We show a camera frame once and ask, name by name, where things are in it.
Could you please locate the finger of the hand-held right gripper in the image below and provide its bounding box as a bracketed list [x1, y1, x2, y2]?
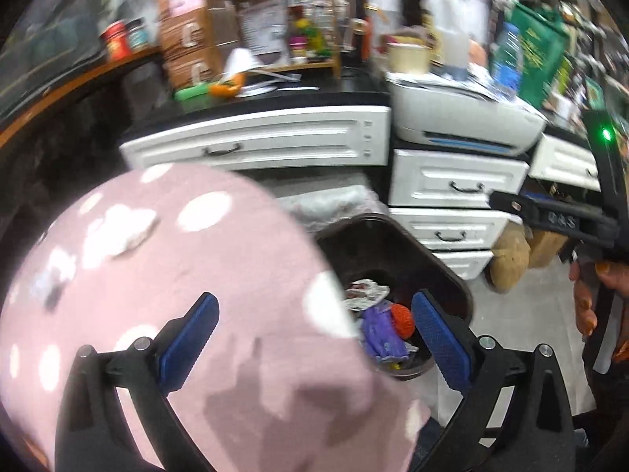
[489, 191, 620, 249]

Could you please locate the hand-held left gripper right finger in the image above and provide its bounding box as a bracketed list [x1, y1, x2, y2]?
[409, 289, 576, 472]

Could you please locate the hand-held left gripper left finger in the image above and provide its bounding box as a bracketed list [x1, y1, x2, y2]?
[54, 291, 222, 472]

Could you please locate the orange net ball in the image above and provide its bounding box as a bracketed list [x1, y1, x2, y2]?
[390, 304, 418, 341]

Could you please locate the purple plastic wrapper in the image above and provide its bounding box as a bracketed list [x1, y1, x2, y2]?
[361, 305, 411, 362]

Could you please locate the silver wrapper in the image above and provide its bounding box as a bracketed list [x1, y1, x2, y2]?
[344, 279, 390, 312]

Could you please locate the brown plastic trash bin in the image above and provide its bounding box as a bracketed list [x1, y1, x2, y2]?
[314, 214, 475, 382]

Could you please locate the person's right hand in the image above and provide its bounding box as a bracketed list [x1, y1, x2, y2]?
[569, 260, 629, 365]

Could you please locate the white side desk drawer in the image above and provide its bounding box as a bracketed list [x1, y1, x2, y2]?
[528, 134, 603, 192]

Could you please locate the burlap sack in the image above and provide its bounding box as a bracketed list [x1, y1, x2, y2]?
[489, 229, 532, 292]

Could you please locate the pink dotted blanket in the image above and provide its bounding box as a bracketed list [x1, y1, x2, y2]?
[0, 162, 433, 472]

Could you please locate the white printer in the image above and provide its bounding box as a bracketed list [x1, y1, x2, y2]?
[386, 73, 548, 155]

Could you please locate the green shopping bag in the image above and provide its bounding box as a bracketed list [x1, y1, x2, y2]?
[508, 2, 573, 109]

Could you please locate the clear water bottle blue label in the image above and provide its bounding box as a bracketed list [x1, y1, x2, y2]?
[489, 22, 522, 99]

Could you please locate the white plastic bag liner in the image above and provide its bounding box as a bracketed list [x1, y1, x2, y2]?
[278, 184, 389, 234]

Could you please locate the translucent plastic jug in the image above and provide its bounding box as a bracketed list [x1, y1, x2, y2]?
[423, 0, 475, 79]

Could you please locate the beige round tub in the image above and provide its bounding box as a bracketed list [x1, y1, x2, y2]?
[386, 39, 433, 76]

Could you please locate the wide white desk drawer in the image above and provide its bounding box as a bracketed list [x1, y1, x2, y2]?
[119, 107, 392, 174]

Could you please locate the green and orange toy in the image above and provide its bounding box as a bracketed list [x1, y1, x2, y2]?
[174, 73, 246, 101]

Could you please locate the curved wooden ledge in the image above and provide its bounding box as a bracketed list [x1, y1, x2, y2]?
[0, 46, 163, 149]

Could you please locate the white paper cone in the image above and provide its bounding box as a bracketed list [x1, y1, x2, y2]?
[223, 48, 261, 79]

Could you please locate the wooden desk shelf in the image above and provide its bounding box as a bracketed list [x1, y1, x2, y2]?
[204, 0, 342, 79]

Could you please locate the brown box with white hooks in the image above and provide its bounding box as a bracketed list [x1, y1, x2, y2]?
[156, 0, 222, 89]

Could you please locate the colourful toy figure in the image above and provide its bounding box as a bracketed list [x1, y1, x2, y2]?
[289, 17, 331, 62]

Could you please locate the red canister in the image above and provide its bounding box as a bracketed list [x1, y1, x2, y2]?
[101, 20, 132, 60]

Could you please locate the teal jar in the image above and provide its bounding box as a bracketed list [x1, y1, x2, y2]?
[127, 18, 151, 51]

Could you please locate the printed paper sheet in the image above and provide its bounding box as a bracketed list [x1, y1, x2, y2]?
[238, 0, 291, 57]

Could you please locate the small white pedestal drawer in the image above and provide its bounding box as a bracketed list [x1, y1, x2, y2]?
[432, 250, 493, 281]

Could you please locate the middle white pedestal drawer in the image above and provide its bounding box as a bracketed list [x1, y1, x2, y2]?
[390, 208, 514, 251]

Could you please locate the large white pedestal drawer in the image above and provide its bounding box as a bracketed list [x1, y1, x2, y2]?
[388, 149, 530, 208]

